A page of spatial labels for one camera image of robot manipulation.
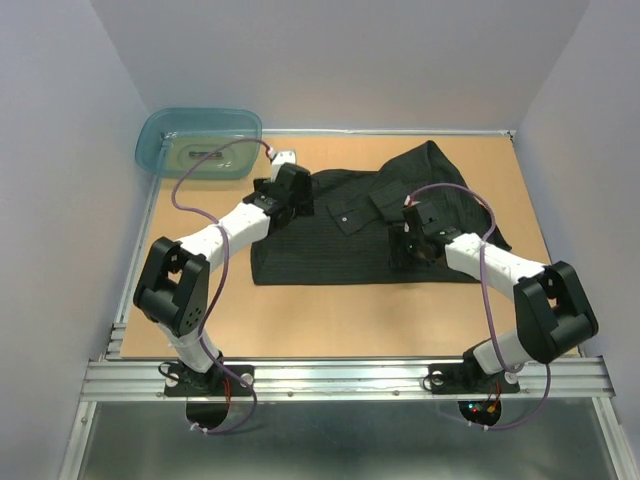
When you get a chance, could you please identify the black pinstriped long sleeve shirt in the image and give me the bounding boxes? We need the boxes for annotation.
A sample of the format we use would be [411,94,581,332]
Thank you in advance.
[251,141,511,286]

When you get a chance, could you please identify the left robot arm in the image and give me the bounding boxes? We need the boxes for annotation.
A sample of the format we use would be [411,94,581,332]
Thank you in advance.
[133,161,314,394]

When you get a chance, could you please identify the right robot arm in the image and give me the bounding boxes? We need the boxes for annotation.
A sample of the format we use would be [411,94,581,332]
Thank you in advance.
[389,199,599,394]

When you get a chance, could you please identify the blue transparent plastic bin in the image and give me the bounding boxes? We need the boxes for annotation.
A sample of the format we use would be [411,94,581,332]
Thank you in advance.
[135,107,262,181]

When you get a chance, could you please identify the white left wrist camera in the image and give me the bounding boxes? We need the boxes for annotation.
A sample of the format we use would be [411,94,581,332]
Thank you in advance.
[266,148,297,179]

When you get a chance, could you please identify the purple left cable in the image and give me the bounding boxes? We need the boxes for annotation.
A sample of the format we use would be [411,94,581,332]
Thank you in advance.
[172,138,259,435]

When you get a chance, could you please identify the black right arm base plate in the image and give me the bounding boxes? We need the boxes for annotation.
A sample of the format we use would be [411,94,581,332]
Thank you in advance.
[422,362,520,395]

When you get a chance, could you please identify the aluminium front rail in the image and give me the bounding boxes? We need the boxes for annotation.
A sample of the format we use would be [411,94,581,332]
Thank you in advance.
[80,357,615,403]

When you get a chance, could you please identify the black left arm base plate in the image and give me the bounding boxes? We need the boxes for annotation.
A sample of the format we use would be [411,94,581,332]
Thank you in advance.
[158,362,251,399]

